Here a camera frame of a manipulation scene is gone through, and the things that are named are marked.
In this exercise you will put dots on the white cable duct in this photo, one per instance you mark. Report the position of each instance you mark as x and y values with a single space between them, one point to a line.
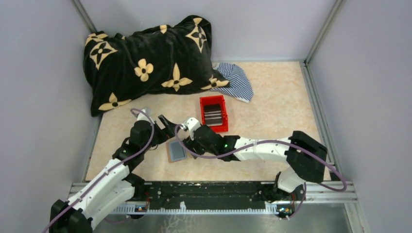
133 209

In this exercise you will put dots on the blue white striped cloth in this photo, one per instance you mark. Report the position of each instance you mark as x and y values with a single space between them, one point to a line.
239 85

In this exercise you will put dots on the red plastic bin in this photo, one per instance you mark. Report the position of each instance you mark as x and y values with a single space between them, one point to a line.
217 99

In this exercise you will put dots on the black floral plush blanket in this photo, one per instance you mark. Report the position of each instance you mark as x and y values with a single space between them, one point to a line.
159 60

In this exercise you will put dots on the grey card in bin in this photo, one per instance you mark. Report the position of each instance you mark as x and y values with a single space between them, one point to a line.
213 115

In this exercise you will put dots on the aluminium frame rail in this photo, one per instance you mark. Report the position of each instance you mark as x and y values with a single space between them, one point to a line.
252 191

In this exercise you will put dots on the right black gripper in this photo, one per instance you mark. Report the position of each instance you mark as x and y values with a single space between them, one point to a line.
191 142

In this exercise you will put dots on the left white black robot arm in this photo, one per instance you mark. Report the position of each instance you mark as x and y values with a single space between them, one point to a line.
115 184

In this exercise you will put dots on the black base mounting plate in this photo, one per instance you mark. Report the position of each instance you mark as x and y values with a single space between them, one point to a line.
202 203

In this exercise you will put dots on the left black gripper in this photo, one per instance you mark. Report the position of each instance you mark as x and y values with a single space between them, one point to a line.
167 132

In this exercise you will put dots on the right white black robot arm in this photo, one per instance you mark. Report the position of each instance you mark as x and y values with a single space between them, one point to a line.
304 155

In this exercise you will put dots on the pink leather card holder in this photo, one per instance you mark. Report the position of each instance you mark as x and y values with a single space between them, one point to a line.
176 152

